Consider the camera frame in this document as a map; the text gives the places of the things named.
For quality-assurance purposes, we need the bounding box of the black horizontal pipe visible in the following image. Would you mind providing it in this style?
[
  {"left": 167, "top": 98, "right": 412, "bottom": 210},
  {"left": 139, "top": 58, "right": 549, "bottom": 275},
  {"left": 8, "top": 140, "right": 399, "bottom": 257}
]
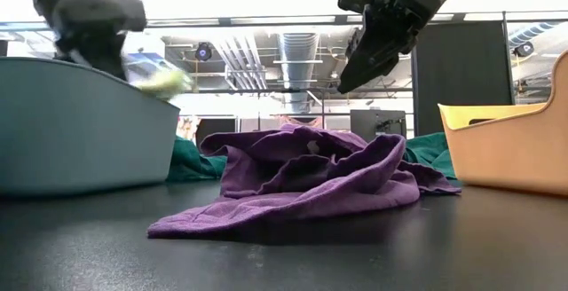
[{"left": 184, "top": 87, "right": 414, "bottom": 96}]

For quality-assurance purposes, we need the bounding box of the dark green microfiber towel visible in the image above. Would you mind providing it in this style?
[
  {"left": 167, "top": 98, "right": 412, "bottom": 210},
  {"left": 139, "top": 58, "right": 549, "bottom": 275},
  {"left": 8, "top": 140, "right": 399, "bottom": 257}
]
[{"left": 166, "top": 135, "right": 228, "bottom": 183}]

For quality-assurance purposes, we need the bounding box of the purple microfiber towel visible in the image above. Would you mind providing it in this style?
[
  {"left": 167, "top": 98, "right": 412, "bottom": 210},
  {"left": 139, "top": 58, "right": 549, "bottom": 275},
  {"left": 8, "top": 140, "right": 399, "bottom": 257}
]
[{"left": 146, "top": 123, "right": 462, "bottom": 240}]

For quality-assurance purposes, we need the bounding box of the grey horizontal frame rail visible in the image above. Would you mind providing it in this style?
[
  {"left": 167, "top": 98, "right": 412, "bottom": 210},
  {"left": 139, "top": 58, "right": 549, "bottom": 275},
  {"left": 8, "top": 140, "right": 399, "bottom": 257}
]
[{"left": 0, "top": 10, "right": 568, "bottom": 33}]

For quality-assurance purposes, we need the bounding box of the black partition panel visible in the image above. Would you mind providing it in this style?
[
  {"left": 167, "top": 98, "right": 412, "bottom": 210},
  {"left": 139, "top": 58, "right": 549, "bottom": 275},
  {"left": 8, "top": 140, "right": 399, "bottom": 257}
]
[{"left": 411, "top": 19, "right": 515, "bottom": 137}]

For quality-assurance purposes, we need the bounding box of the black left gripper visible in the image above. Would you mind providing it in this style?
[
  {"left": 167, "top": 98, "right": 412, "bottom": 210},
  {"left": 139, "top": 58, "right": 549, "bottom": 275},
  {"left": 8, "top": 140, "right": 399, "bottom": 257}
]
[{"left": 52, "top": 0, "right": 147, "bottom": 82}]

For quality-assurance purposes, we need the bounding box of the beige plastic basket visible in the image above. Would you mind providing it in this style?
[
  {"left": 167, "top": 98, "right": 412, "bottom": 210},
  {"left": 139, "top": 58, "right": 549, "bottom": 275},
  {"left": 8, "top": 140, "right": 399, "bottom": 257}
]
[{"left": 438, "top": 50, "right": 568, "bottom": 197}]

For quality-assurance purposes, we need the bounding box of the silver ventilation duct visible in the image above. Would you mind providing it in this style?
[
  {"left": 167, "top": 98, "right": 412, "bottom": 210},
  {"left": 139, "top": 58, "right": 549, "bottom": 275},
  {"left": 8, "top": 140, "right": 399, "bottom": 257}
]
[{"left": 277, "top": 32, "right": 320, "bottom": 111}]

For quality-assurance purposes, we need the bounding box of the blue-grey plastic basket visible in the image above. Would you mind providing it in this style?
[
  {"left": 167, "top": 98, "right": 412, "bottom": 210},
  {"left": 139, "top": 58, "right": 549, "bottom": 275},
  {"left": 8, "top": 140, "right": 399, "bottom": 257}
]
[{"left": 0, "top": 56, "right": 181, "bottom": 196}]

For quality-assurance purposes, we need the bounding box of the pale yellow microfiber towel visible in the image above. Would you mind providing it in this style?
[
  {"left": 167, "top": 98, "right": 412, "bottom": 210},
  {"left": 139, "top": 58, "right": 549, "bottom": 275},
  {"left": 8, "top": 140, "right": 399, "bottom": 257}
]
[{"left": 132, "top": 67, "right": 195, "bottom": 102}]

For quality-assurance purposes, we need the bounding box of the colourful floral fabric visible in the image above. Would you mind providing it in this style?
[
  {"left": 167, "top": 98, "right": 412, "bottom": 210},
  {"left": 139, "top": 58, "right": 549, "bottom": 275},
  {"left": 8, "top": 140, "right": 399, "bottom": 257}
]
[{"left": 177, "top": 116, "right": 201, "bottom": 144}]

